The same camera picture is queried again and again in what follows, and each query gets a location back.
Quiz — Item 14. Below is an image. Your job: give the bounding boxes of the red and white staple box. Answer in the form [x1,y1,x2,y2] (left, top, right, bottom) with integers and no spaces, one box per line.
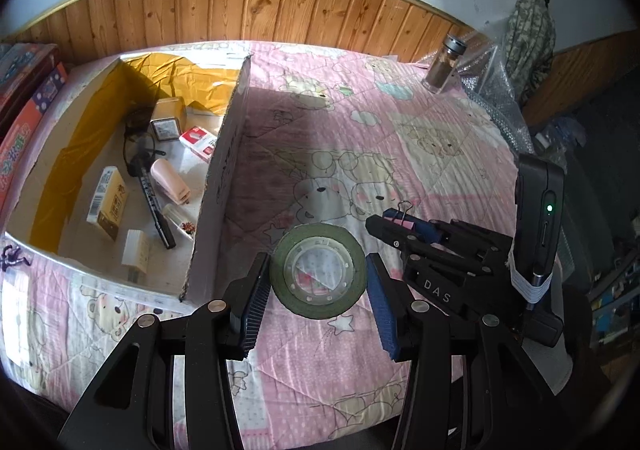
[179,127,219,163]

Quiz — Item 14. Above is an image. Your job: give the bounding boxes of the yellow white carton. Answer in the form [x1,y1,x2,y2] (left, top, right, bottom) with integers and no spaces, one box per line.
[86,166,127,242]

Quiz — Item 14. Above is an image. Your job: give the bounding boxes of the camouflage cloth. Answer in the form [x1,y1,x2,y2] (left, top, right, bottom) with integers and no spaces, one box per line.
[502,0,557,104]

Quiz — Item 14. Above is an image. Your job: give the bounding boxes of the black eyeglasses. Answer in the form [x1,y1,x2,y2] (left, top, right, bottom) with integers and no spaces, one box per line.
[122,108,166,177]

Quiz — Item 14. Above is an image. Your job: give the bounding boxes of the white box with yellow tape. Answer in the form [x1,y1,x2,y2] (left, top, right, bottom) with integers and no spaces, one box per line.
[2,50,253,303]

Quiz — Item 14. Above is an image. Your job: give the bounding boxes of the gold metal tin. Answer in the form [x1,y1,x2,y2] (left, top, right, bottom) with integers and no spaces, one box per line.
[150,98,188,141]

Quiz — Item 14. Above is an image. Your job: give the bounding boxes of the black marker pen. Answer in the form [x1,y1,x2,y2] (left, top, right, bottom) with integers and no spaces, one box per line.
[139,165,177,250]

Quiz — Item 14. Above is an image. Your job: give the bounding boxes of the small clear box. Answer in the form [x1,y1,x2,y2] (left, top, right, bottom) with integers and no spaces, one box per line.
[162,207,197,237]

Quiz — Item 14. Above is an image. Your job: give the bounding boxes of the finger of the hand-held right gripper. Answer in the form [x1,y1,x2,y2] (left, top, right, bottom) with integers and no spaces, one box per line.
[414,219,515,262]
[366,213,432,257]

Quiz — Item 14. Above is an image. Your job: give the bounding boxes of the pink binder clip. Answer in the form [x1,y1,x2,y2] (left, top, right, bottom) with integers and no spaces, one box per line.
[382,200,416,231]

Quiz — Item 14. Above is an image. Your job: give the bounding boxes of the pink printed blanket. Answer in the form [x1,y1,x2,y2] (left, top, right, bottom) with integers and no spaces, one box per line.
[0,40,566,436]

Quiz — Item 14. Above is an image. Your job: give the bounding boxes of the orange toy box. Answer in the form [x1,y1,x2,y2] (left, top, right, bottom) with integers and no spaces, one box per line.
[0,63,68,211]

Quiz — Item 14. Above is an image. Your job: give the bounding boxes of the white charger plug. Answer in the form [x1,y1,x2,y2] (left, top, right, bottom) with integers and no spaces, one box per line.
[121,229,151,281]

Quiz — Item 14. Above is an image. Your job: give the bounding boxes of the pink stapler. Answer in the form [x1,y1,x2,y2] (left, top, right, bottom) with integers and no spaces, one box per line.
[150,157,192,205]

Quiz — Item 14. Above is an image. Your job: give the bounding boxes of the bubble wrap sheet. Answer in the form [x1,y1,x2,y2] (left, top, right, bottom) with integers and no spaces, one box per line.
[450,30,536,156]

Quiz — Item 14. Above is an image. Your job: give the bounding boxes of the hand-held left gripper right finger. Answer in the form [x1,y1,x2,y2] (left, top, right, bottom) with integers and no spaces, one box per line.
[365,253,571,450]

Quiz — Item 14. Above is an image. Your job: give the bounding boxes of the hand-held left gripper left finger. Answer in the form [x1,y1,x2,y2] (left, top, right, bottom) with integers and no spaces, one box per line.
[57,251,273,450]

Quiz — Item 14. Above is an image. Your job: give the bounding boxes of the robot print toy box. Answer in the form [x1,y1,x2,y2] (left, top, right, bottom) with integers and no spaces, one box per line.
[0,43,60,116]

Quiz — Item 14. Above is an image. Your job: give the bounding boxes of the glass jar with metal lid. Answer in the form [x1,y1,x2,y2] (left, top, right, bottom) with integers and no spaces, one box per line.
[424,34,467,94]

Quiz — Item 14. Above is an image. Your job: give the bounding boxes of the green tape roll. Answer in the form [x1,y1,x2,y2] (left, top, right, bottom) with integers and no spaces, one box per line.
[270,224,368,320]

